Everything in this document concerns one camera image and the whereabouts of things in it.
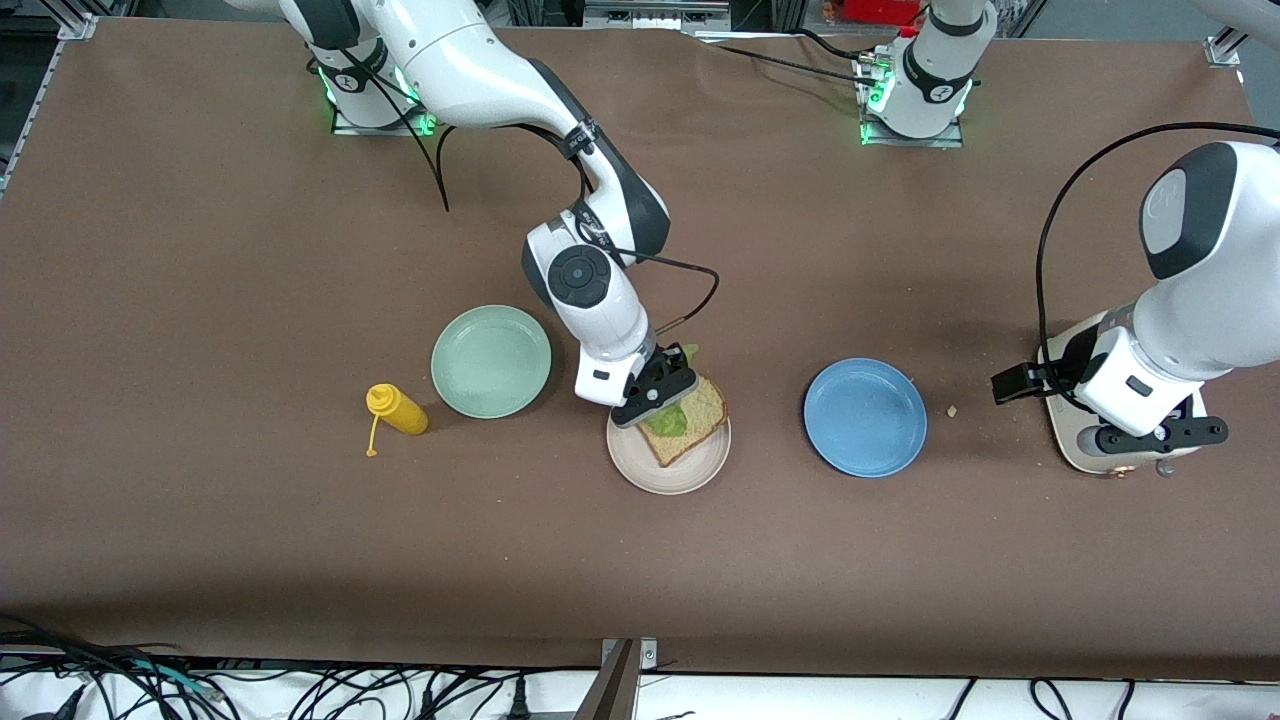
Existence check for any green lettuce leaf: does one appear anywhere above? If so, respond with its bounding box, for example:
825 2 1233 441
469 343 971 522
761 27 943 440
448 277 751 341
642 344 701 439

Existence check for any toasted bread slice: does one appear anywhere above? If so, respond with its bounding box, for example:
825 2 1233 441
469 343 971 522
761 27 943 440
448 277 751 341
640 376 729 468

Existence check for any beige plate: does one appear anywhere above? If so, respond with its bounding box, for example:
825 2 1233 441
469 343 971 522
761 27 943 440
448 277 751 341
606 405 733 496

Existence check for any green plate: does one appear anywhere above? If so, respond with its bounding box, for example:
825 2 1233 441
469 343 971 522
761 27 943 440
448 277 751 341
430 304 553 420

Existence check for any blue plate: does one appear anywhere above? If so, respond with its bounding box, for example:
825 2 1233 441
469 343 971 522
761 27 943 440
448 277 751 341
803 357 929 479

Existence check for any white toaster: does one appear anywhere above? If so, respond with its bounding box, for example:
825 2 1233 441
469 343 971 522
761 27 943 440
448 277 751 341
1037 310 1213 478

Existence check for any yellow mustard squeeze bottle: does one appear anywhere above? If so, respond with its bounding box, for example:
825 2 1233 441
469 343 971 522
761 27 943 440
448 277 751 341
364 383 431 458

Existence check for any grey metal rack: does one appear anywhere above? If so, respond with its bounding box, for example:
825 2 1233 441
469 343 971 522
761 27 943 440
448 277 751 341
583 0 733 33

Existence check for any red box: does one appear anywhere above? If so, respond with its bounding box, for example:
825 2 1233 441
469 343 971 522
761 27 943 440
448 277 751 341
825 0 923 26

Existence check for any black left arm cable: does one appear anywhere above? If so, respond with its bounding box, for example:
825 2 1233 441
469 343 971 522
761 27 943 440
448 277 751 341
1036 120 1280 401

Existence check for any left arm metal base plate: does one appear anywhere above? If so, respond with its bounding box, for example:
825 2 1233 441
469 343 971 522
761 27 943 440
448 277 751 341
858 55 966 149

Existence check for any black looped cable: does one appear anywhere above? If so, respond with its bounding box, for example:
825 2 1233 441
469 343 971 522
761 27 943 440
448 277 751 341
1030 678 1078 720

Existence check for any black base power cable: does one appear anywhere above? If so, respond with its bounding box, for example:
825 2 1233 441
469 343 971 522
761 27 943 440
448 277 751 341
700 28 886 91

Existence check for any aluminium edge bracket profile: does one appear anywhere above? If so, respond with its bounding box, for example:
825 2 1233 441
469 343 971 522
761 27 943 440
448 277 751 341
573 637 660 720

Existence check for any white cable shelf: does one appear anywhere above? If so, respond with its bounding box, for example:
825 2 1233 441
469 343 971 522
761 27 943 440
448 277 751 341
0 645 1280 720

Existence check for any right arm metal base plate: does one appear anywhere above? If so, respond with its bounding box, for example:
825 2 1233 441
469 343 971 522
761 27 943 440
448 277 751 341
330 60 442 137

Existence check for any teal network cable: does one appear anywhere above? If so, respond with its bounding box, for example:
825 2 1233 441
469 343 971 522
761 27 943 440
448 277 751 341
125 658 219 698

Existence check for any aluminium table edge rail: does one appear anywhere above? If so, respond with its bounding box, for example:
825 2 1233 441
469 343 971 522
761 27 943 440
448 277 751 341
0 38 63 201

